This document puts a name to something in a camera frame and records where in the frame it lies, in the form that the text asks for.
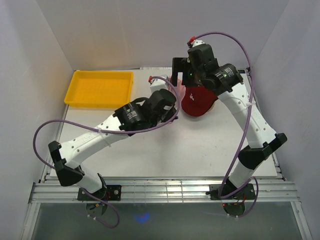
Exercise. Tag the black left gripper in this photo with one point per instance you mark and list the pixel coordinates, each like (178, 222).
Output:
(172, 111)

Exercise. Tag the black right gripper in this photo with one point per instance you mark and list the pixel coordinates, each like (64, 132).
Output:
(180, 65)

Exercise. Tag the pink cap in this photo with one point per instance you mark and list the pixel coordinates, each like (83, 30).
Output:
(181, 89)

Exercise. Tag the red cap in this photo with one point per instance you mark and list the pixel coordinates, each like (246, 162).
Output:
(197, 101)

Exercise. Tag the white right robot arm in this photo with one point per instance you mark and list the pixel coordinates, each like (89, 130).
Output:
(228, 85)

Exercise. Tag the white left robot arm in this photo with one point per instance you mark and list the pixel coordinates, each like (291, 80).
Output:
(140, 114)

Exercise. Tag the yellow plastic tray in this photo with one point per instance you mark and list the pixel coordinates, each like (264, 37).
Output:
(99, 89)

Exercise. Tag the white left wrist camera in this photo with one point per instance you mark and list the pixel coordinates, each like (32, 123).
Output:
(157, 84)

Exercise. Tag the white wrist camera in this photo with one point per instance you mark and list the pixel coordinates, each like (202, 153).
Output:
(157, 84)
(193, 42)

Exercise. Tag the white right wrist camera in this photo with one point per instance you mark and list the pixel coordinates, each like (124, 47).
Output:
(193, 42)

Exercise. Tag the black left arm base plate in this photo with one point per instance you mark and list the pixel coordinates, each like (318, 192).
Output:
(108, 193)

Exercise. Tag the aluminium frame rail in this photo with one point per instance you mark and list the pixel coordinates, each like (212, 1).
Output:
(164, 191)

